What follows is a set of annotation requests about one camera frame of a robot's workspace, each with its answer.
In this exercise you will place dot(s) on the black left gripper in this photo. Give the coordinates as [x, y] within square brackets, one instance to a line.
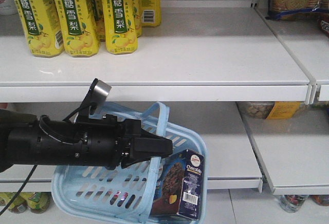
[110, 143]

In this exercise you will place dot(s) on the light blue plastic basket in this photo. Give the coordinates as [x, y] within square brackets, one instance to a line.
[122, 195]

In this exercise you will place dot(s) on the blue chocolate cookie box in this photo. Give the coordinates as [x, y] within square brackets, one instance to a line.
[178, 191]

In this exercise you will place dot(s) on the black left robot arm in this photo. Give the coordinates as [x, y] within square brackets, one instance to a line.
[31, 140]

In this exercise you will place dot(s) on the yellow snack packet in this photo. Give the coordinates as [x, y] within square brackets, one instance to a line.
[272, 110]

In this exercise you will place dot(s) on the yellow pear drink bottle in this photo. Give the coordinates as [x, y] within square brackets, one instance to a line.
[41, 27]
[150, 13]
[120, 31]
[78, 27]

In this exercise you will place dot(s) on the white supermarket shelving unit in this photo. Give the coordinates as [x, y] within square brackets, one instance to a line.
[205, 57]

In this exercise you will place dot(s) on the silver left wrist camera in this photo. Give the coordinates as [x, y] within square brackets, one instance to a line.
[97, 95]

